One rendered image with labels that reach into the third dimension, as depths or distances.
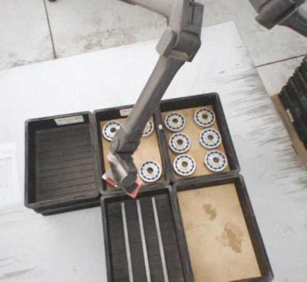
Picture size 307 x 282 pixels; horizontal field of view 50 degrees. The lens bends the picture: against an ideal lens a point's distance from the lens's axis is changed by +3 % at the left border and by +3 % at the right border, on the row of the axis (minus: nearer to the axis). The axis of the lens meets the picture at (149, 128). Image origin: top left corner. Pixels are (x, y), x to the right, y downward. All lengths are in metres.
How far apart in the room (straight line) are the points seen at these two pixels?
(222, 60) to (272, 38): 1.18
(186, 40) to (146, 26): 2.15
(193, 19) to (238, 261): 0.97
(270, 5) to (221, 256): 0.95
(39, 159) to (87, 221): 0.36
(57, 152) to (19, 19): 1.90
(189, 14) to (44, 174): 1.00
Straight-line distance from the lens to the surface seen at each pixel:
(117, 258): 1.43
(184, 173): 1.46
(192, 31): 0.89
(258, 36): 3.07
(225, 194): 1.50
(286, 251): 1.66
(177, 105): 1.57
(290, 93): 2.46
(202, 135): 1.53
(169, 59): 0.88
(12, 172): 1.76
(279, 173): 1.74
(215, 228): 1.46
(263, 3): 0.99
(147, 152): 1.52
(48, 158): 1.58
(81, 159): 1.54
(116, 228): 1.44
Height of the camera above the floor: 2.25
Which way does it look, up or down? 66 degrees down
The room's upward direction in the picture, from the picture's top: 1 degrees counter-clockwise
